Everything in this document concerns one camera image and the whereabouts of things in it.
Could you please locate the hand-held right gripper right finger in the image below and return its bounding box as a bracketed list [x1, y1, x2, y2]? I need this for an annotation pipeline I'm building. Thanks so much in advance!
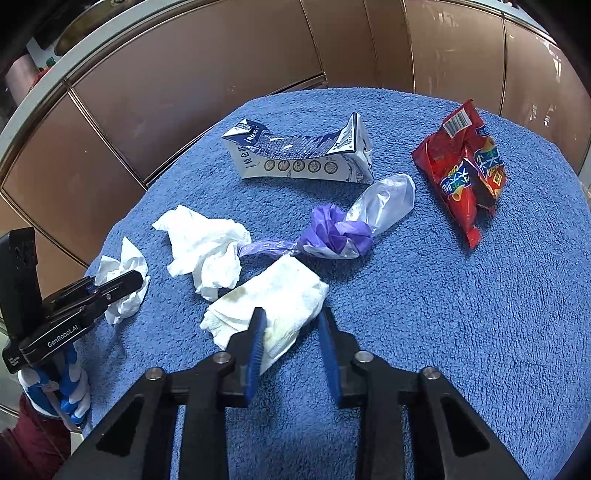
[318, 307, 519, 480]

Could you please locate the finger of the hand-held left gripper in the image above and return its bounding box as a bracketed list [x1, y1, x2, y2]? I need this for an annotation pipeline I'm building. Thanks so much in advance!
[41, 276, 100, 319]
[90, 270, 144, 306]

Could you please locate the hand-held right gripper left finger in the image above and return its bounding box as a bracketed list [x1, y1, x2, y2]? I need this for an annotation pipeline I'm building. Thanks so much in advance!
[60, 307, 269, 480]

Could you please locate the small white tissue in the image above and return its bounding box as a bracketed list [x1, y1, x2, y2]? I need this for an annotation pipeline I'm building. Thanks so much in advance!
[95, 236, 152, 325]

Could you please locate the white paper towel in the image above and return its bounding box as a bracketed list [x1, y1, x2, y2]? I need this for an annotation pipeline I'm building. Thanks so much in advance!
[199, 255, 330, 377]

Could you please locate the person's left forearm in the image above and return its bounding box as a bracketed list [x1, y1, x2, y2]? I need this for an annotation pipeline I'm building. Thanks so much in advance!
[0, 396, 71, 480]

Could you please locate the person's left hand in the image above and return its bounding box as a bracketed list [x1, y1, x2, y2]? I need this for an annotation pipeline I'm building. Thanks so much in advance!
[18, 344, 91, 432]

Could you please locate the blue terry towel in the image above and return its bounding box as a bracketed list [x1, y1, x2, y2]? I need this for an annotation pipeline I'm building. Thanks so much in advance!
[83, 88, 591, 480]

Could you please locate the crumpled purple plastic bag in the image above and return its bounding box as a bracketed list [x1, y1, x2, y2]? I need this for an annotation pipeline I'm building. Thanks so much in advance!
[238, 203, 374, 260]

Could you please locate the clear plastic bag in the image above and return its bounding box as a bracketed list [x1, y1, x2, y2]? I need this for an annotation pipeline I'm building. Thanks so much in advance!
[302, 173, 417, 259]

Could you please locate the blue and white milk carton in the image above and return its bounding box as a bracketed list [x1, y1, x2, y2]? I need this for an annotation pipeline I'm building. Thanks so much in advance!
[222, 112, 375, 184]

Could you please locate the red snack wrapper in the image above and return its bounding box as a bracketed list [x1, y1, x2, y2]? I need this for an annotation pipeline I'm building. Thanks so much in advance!
[412, 98, 508, 250]

